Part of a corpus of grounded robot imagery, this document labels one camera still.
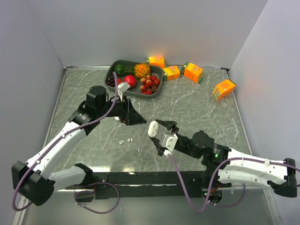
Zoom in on green pepper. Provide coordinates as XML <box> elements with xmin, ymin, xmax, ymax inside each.
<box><xmin>114</xmin><ymin>64</ymin><xmax>125</xmax><ymax>76</ymax></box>

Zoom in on dark purple grapes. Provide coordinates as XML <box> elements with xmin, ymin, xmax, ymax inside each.
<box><xmin>106</xmin><ymin>76</ymin><xmax>115</xmax><ymax>87</ymax></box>

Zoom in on orange pineapple toy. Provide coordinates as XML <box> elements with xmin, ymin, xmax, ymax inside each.
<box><xmin>134</xmin><ymin>63</ymin><xmax>151</xmax><ymax>79</ymax></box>

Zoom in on white oval charging case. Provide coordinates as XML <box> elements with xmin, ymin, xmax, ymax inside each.
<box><xmin>148</xmin><ymin>120</ymin><xmax>159</xmax><ymax>138</ymax></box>

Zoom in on red pomegranate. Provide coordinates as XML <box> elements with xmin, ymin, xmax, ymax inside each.
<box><xmin>124</xmin><ymin>75</ymin><xmax>137</xmax><ymax>88</ymax></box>

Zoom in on orange striped sponge box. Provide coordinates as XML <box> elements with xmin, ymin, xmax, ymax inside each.
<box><xmin>212</xmin><ymin>79</ymin><xmax>236</xmax><ymax>101</ymax></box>

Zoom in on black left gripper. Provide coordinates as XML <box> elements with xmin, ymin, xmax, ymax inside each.
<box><xmin>97</xmin><ymin>95</ymin><xmax>147</xmax><ymax>125</ymax></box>

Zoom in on orange box middle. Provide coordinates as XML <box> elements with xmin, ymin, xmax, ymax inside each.
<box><xmin>163</xmin><ymin>66</ymin><xmax>180</xmax><ymax>81</ymax></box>

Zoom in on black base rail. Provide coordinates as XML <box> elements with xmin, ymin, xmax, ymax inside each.
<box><xmin>68</xmin><ymin>171</ymin><xmax>210</xmax><ymax>200</ymax></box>

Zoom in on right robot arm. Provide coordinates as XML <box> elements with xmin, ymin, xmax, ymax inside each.
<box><xmin>148</xmin><ymin>120</ymin><xmax>298</xmax><ymax>198</ymax></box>

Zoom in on orange sponge box near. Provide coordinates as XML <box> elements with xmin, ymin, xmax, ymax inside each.
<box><xmin>181</xmin><ymin>61</ymin><xmax>204</xmax><ymax>84</ymax></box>

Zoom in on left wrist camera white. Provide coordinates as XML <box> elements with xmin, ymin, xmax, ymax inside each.
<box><xmin>117</xmin><ymin>78</ymin><xmax>130</xmax><ymax>101</ymax></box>

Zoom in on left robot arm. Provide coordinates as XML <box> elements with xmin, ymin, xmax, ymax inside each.
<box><xmin>12</xmin><ymin>86</ymin><xmax>147</xmax><ymax>206</ymax></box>

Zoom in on orange box back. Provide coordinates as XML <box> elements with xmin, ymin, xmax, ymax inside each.
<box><xmin>146</xmin><ymin>57</ymin><xmax>166</xmax><ymax>68</ymax></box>

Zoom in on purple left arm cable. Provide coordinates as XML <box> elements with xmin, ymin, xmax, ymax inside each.
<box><xmin>11</xmin><ymin>71</ymin><xmax>119</xmax><ymax>211</ymax></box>

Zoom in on dark grey fruit tray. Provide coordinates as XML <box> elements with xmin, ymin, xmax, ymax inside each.
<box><xmin>105</xmin><ymin>60</ymin><xmax>164</xmax><ymax>99</ymax></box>

